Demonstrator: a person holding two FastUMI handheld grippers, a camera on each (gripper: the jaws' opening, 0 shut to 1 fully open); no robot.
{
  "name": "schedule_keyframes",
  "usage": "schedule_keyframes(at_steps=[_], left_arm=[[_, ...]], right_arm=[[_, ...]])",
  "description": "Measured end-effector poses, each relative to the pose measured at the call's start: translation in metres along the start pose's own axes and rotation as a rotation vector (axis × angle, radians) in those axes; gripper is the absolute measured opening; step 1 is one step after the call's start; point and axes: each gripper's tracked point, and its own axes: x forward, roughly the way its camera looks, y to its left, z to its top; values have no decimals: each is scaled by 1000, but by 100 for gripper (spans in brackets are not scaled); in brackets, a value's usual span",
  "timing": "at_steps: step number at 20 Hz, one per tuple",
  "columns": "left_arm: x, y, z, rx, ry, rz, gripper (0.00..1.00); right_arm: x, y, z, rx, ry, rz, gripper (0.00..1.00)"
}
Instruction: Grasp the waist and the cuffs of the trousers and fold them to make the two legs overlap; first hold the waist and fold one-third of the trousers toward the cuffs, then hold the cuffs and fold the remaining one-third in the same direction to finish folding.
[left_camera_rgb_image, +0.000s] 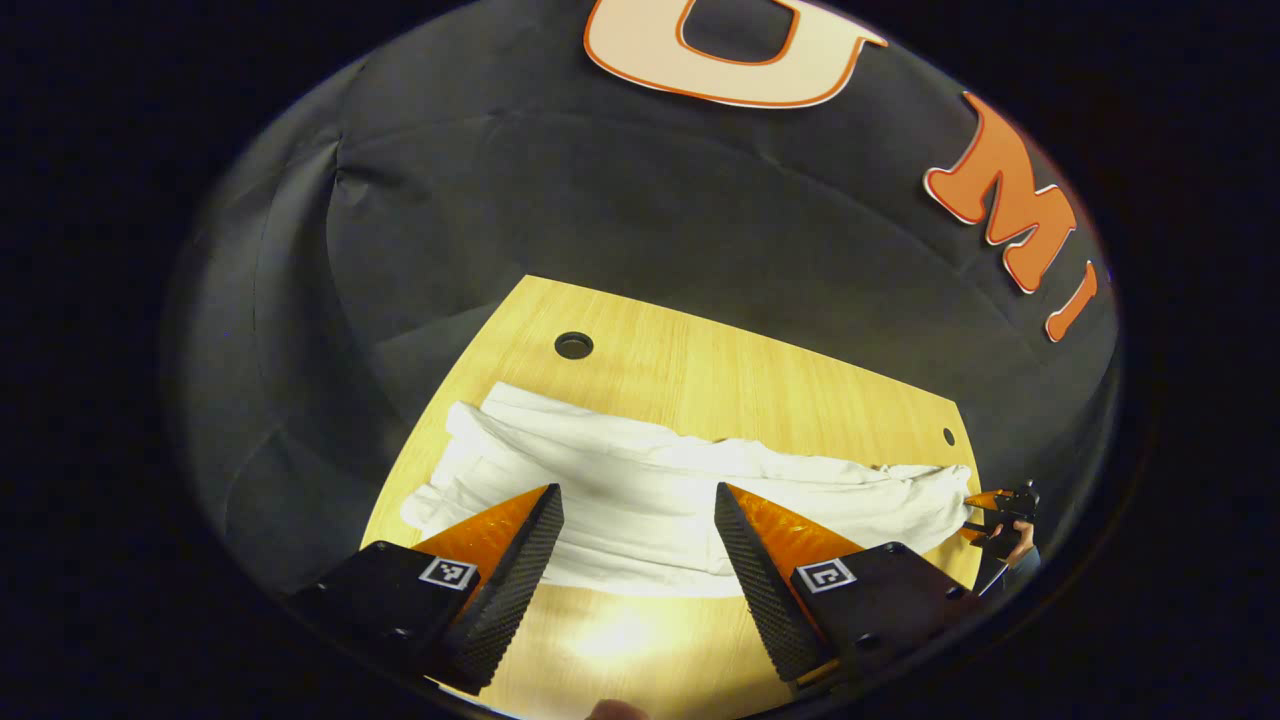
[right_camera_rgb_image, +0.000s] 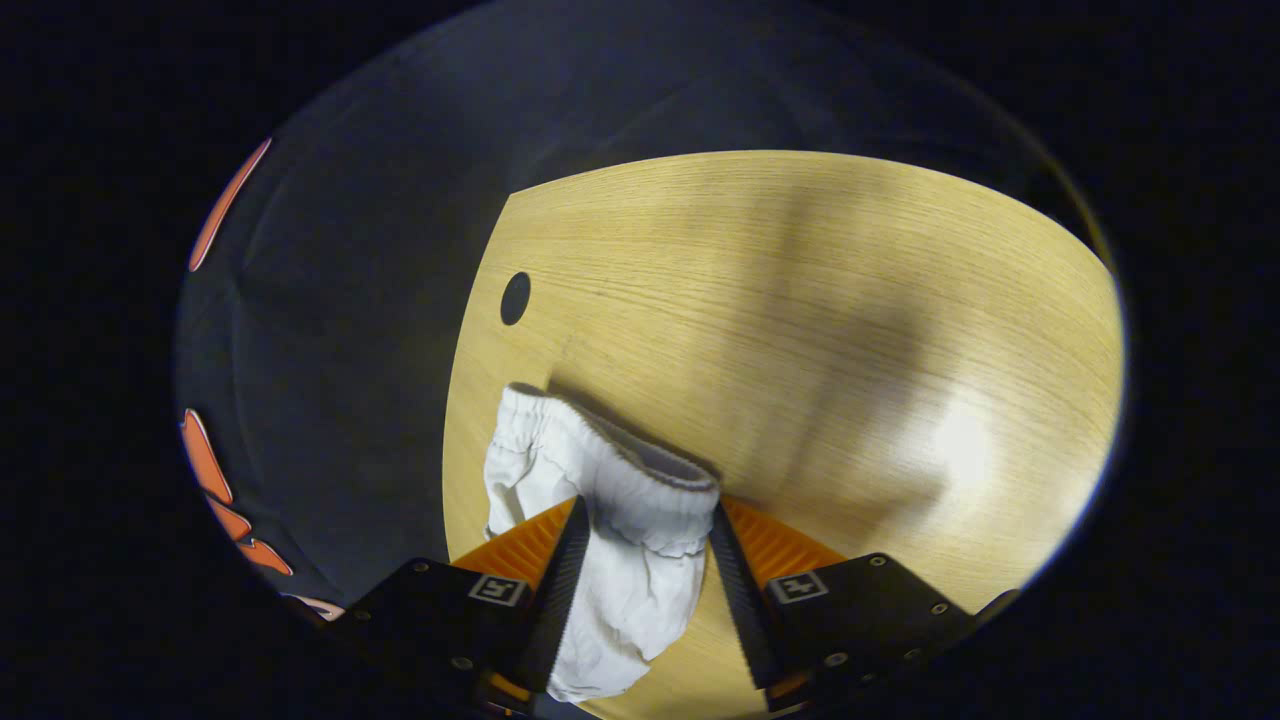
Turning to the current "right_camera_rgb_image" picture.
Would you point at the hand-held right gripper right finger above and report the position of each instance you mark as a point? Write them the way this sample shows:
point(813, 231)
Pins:
point(745, 600)

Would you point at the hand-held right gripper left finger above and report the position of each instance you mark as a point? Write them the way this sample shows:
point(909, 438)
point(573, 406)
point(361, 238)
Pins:
point(560, 610)

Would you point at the white jeans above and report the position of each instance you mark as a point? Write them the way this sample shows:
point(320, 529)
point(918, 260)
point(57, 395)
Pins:
point(640, 540)

